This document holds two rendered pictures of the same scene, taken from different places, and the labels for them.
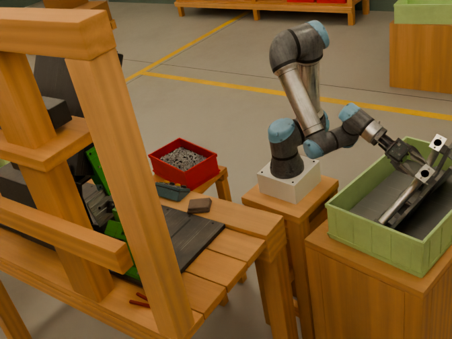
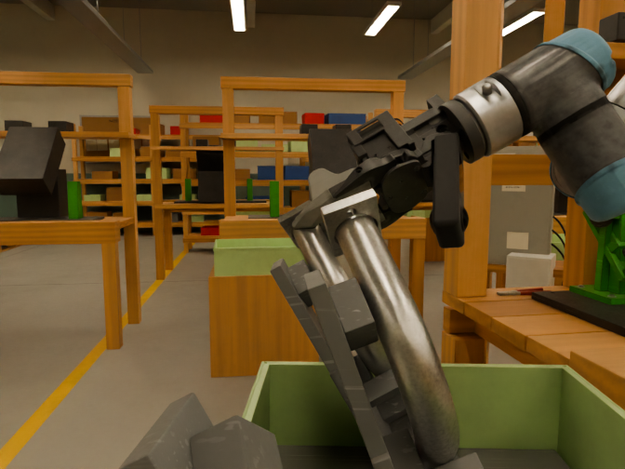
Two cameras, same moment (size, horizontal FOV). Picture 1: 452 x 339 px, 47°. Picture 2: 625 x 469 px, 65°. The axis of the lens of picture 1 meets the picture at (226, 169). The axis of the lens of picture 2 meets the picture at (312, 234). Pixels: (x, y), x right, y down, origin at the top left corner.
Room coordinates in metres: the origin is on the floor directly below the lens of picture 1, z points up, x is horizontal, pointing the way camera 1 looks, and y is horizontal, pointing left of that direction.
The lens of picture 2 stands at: (1.79, -1.07, 1.21)
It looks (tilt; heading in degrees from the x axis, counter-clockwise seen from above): 7 degrees down; 130
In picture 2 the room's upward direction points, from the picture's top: straight up
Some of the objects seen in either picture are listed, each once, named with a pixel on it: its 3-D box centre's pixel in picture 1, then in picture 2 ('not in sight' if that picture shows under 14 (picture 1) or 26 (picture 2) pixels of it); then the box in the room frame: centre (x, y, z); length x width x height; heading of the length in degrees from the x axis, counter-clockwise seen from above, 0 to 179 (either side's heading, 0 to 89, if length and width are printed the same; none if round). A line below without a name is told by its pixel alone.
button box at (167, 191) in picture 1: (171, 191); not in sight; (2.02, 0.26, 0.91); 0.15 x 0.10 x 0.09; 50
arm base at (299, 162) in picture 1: (285, 159); not in sight; (1.95, -0.27, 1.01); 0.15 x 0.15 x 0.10
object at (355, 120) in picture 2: not in sight; (278, 180); (-3.83, 4.72, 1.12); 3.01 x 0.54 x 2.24; 47
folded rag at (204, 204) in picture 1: (199, 205); not in sight; (1.86, 0.14, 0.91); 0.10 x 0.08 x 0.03; 78
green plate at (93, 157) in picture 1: (101, 165); not in sight; (1.92, 0.51, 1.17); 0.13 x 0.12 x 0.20; 50
